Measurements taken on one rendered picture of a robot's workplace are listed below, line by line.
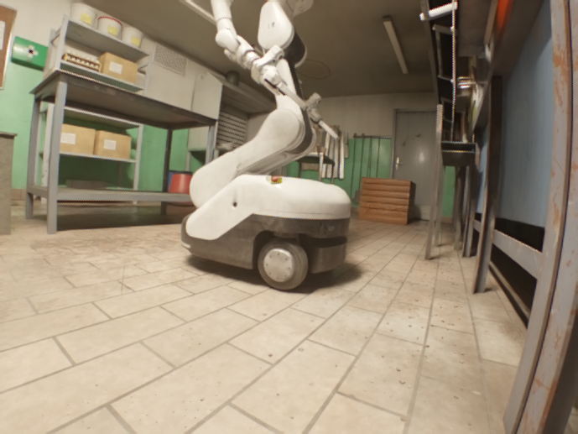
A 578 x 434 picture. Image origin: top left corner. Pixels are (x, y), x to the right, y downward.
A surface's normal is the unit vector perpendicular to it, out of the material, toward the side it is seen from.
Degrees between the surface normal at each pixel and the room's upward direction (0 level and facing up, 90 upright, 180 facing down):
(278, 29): 89
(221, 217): 90
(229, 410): 0
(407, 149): 90
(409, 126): 90
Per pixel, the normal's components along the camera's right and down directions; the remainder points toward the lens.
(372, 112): -0.49, 0.00
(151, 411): 0.09, -0.99
